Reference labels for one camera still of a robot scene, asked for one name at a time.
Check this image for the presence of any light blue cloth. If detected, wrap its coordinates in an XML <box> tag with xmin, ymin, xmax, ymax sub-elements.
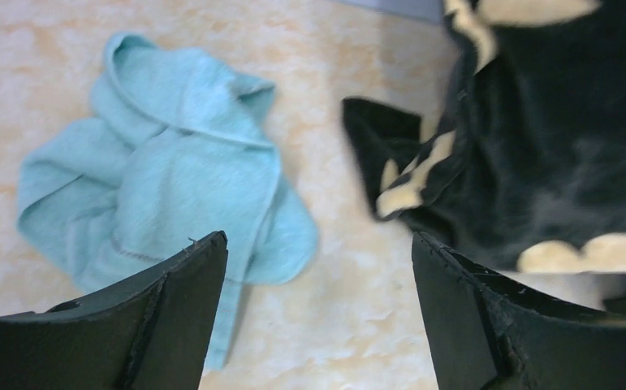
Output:
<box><xmin>17</xmin><ymin>32</ymin><xmax>318</xmax><ymax>370</ymax></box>

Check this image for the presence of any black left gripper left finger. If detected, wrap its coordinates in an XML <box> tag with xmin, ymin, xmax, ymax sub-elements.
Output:
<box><xmin>0</xmin><ymin>232</ymin><xmax>227</xmax><ymax>389</ymax></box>

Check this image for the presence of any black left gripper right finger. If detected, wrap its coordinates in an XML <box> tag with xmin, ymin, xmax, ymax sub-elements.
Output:
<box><xmin>412</xmin><ymin>232</ymin><xmax>626</xmax><ymax>389</ymax></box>

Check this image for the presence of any black floral plush blanket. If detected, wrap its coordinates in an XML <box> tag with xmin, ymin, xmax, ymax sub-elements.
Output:
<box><xmin>342</xmin><ymin>1</ymin><xmax>626</xmax><ymax>274</ymax></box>

